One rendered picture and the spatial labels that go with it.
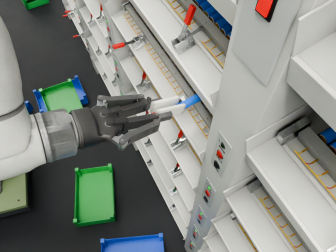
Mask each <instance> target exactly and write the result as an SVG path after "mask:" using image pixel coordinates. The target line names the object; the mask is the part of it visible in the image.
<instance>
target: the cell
mask: <svg viewBox="0 0 336 252"><path fill-rule="evenodd" d="M199 101H201V99H200V97H199V96H198V95H197V94H195V95H193V96H191V97H189V98H187V99H185V100H183V101H182V102H180V103H178V104H176V105H179V104H185V105H186V106H185V109H186V108H188V107H190V106H192V105H194V104H196V103H197V102H199Z"/></svg>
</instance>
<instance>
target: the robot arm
mask: <svg viewBox="0 0 336 252"><path fill-rule="evenodd" d="M179 100H180V96H179V95H177V96H173V97H169V98H164V99H163V98H161V97H160V98H155V99H151V97H149V96H147V99H146V98H145V96H144V95H143V94H132V95H119V96H105V95H98V96H97V105H96V106H94V107H92V108H91V109H90V108H88V107H84V108H79V109H75V110H71V111H70V112H69V114H68V112H67V110H66V109H64V108H61V109H56V110H51V111H46V112H41V113H40V112H38V113H36V114H29V112H28V110H27V107H26V105H25V101H24V97H23V91H22V79H21V73H20V68H19V64H18V60H17V57H16V53H15V50H14V46H13V43H12V40H11V37H10V34H9V32H8V29H7V27H6V25H5V23H4V21H3V19H2V17H1V16H0V194H1V193H2V191H3V188H2V185H3V180H6V179H10V178H13V177H16V176H19V175H22V174H25V173H27V172H30V171H31V170H33V169H35V168H36V167H38V166H40V165H43V164H46V163H51V162H53V161H56V160H60V159H64V158H67V157H71V156H74V155H76V154H77V152H78V148H79V149H81V150H82V149H85V148H89V147H93V146H96V145H98V144H100V143H102V142H106V143H110V142H113V143H114V144H116V145H117V146H118V150H119V151H123V150H124V149H125V148H126V147H127V146H128V145H129V144H131V143H134V142H136V141H138V140H140V139H142V138H145V137H147V136H149V135H151V134H153V133H156V132H157V131H158V130H159V127H160V123H161V122H164V121H167V120H170V119H172V117H174V116H178V115H182V114H183V112H184V110H185V107H186V104H185V103H182V104H178V103H179ZM176 104H178V105H176ZM148 110H149V112H150V113H151V114H146V115H140V116H134V117H130V116H133V115H136V114H139V113H142V112H146V111H148ZM154 112H155V113H154ZM127 117H128V118H127ZM132 129H134V130H132ZM127 130H131V131H129V132H127V133H126V134H124V135H123V134H121V135H120V136H118V134H119V133H124V132H126V131H127Z"/></svg>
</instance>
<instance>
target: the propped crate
mask: <svg viewBox="0 0 336 252"><path fill-rule="evenodd" d="M67 80H68V81H65V82H62V83H59V84H57V85H54V86H51V87H48V88H45V89H42V88H40V89H38V90H39V92H40V94H41V96H42V99H43V101H44V104H45V106H46V109H47V111H53V110H58V109H65V110H66V111H67V112H68V114H69V112H70V111H72V110H77V109H81V108H83V106H82V104H81V101H80V99H79V97H78V94H77V92H76V89H75V87H74V85H73V83H72V80H71V79H70V78H69V79H67Z"/></svg>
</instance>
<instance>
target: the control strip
mask: <svg viewBox="0 0 336 252"><path fill-rule="evenodd" d="M302 1H303V0H243V3H242V7H241V11H240V15H239V20H238V24H237V28H236V32H235V37H234V41H233V45H232V50H233V52H234V53H235V54H236V55H237V56H238V57H239V58H240V59H241V60H242V61H243V63H244V64H245V65H246V66H247V67H248V68H249V69H250V70H251V71H252V72H253V74H254V75H255V76H256V77H257V78H258V79H259V80H260V81H261V82H262V83H263V84H264V86H265V85H267V84H268V81H269V79H270V77H271V74H272V72H273V69H274V67H275V65H276V62H277V60H278V58H279V55H280V53H281V50H282V48H283V46H284V43H285V41H286V39H287V36H288V34H289V31H290V29H291V27H292V24H293V22H294V20H295V17H296V15H297V12H298V10H299V8H300V5H301V3H302Z"/></svg>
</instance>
